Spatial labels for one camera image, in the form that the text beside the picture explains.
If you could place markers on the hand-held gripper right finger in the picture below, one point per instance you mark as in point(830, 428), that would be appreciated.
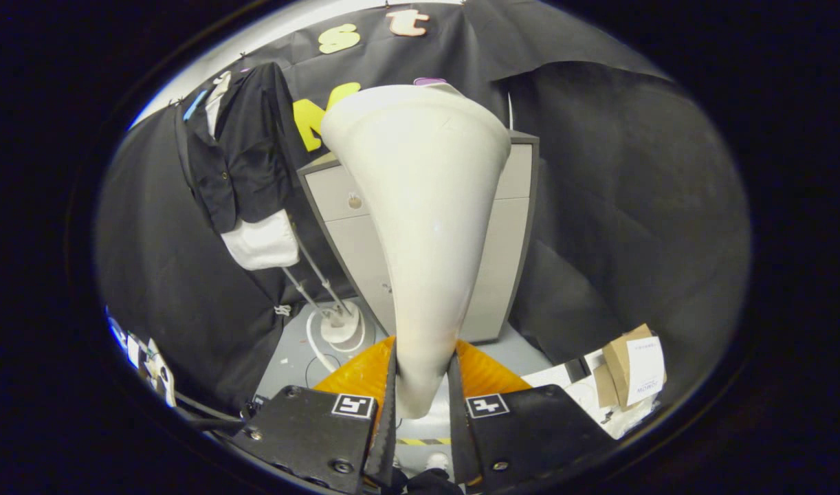
point(459, 440)

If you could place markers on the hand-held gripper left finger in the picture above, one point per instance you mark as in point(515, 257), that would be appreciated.
point(387, 440)

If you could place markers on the white garment steamer base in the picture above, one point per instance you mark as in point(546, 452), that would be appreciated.
point(339, 331)

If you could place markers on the white garment steamer head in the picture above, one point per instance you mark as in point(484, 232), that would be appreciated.
point(420, 227)

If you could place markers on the black suit jacket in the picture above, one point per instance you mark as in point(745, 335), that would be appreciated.
point(245, 165)

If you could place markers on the white paper sheets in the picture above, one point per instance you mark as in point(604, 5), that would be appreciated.
point(550, 377)

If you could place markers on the brown cardboard box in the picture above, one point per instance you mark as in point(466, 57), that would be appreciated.
point(616, 364)

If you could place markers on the grey cabinet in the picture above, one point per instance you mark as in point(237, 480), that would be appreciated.
point(509, 240)

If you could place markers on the white fabric ironing pad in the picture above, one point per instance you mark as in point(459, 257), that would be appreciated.
point(262, 240)

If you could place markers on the cluttered papers pile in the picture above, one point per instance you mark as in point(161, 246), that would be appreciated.
point(160, 371)

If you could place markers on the black backdrop cloth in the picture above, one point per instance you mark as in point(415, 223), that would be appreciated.
point(633, 206)

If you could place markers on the thin white pipe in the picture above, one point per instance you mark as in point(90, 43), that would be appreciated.
point(510, 113)

